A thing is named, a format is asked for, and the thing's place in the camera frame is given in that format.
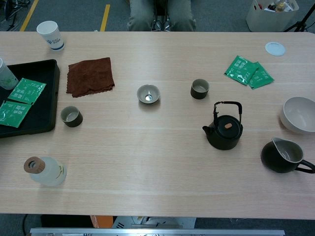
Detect orange panel under table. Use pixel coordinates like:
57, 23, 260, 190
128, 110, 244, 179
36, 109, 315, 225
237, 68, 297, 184
90, 215, 114, 229

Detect white storage bin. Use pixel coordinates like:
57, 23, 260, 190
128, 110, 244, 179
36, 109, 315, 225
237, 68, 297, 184
246, 0, 300, 32

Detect aluminium profile rail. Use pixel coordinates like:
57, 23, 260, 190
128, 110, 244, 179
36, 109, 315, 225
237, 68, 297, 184
29, 227, 285, 236

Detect brown microfibre cloth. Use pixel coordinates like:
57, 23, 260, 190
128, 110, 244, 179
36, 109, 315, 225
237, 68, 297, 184
65, 57, 116, 98

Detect grey flared tea bowl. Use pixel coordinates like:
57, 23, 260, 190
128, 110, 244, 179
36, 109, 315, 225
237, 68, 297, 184
136, 84, 161, 105

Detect white round lid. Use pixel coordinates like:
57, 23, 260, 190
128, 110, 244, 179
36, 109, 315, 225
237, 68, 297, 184
265, 41, 286, 57

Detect black tripod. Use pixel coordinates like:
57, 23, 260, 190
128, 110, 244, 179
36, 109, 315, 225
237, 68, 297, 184
283, 0, 315, 33

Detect dark pitcher with handle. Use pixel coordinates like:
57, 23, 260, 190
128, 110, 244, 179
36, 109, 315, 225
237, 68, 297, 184
260, 137, 315, 174

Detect white paper cup blue logo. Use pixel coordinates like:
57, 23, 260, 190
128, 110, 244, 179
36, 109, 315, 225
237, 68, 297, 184
36, 20, 65, 52

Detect frosted bottle with wooden lid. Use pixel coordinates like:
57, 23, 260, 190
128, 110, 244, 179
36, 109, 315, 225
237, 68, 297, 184
23, 156, 67, 187

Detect clear cup with green tea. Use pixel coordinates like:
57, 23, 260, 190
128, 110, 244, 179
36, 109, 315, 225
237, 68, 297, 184
0, 57, 20, 90

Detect black teapot with loop handle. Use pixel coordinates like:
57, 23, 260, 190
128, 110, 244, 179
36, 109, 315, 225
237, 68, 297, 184
202, 101, 244, 150

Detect large white bowl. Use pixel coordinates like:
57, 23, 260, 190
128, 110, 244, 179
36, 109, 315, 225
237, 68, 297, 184
280, 96, 315, 135

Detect dark cylindrical teacup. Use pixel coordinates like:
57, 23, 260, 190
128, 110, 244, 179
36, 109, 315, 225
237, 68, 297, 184
190, 78, 210, 100
60, 106, 84, 128

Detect black plastic tray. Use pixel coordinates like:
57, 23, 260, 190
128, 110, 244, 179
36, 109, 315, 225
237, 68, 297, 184
0, 59, 61, 139

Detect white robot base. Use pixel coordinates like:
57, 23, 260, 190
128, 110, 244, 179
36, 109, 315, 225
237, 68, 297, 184
112, 216, 196, 229

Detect person legs in grey trousers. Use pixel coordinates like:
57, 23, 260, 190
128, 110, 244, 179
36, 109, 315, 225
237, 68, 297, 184
126, 0, 197, 32

